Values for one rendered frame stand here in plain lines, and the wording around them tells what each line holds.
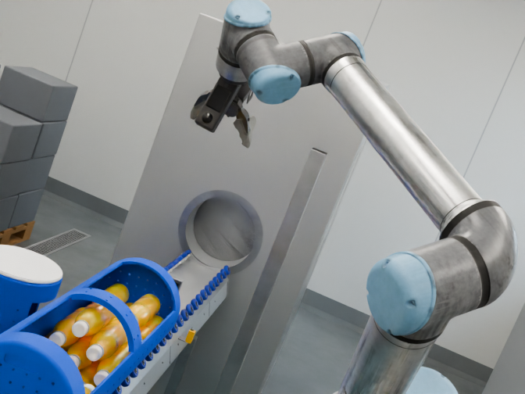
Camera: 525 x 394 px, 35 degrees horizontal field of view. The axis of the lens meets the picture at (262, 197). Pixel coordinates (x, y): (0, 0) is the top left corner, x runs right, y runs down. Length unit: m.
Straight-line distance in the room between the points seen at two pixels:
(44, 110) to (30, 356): 3.97
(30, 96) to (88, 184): 1.84
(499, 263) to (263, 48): 0.63
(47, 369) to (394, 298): 0.90
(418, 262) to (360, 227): 5.70
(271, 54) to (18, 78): 4.32
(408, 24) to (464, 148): 1.09
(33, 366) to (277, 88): 0.80
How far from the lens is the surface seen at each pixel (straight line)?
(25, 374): 1.89
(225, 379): 3.26
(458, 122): 6.81
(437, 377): 1.81
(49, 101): 5.71
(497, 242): 1.28
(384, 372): 1.39
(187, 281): 3.58
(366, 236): 6.92
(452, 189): 1.36
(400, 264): 1.21
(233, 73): 1.72
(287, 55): 1.59
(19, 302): 2.77
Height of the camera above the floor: 2.04
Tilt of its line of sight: 11 degrees down
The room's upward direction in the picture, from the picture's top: 21 degrees clockwise
